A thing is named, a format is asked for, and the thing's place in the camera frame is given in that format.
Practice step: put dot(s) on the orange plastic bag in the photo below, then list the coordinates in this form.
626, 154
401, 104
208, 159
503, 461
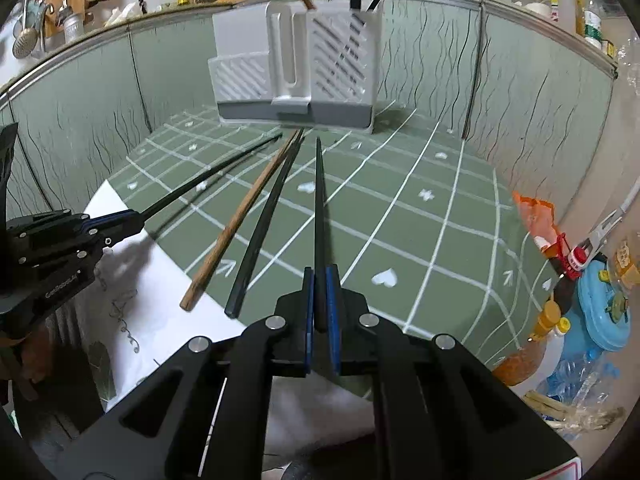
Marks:
538, 217

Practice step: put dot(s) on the yellow lid plastic jar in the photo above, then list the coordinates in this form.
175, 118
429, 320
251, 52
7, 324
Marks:
626, 261

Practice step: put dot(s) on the white squeeze bottle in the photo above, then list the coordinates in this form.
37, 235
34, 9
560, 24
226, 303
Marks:
567, 15

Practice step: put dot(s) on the person left hand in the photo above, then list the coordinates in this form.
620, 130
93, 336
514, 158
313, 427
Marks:
27, 361

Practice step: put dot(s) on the dark soy sauce bottle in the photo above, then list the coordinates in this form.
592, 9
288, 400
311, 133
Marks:
568, 262

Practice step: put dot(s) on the white pipe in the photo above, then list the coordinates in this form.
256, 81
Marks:
606, 226

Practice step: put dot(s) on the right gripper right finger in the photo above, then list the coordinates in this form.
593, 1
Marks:
439, 413

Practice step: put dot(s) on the green label bottle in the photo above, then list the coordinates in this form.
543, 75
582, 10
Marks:
591, 13

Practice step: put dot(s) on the white utensil holder caddy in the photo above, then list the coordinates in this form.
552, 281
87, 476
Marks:
279, 63

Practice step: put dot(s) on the green checkered tablecloth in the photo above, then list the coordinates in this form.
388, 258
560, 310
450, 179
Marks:
408, 214

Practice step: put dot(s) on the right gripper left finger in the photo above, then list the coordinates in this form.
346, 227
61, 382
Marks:
203, 413

